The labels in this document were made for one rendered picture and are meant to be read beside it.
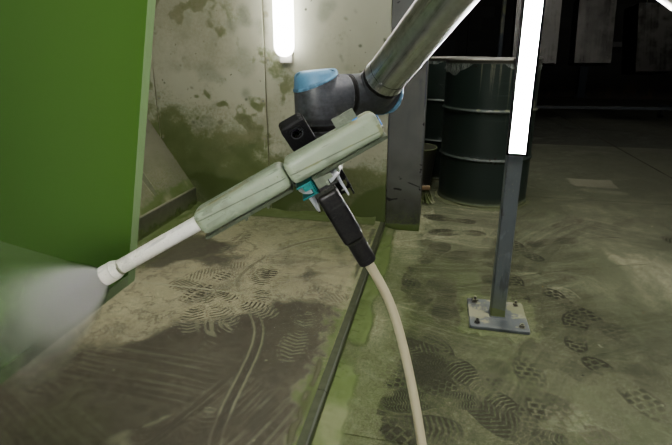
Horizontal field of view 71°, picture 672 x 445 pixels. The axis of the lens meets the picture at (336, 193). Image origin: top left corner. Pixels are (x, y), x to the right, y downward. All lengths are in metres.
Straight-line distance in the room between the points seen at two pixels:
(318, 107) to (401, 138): 1.51
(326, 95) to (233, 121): 1.73
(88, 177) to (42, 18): 0.31
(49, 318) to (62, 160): 0.39
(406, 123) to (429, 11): 1.61
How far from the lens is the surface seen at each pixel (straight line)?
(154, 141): 2.83
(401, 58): 0.92
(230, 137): 2.68
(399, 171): 2.47
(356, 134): 0.68
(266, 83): 2.56
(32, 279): 0.83
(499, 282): 1.77
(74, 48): 1.04
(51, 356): 0.84
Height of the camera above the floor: 0.92
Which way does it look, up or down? 17 degrees down
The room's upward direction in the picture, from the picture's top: straight up
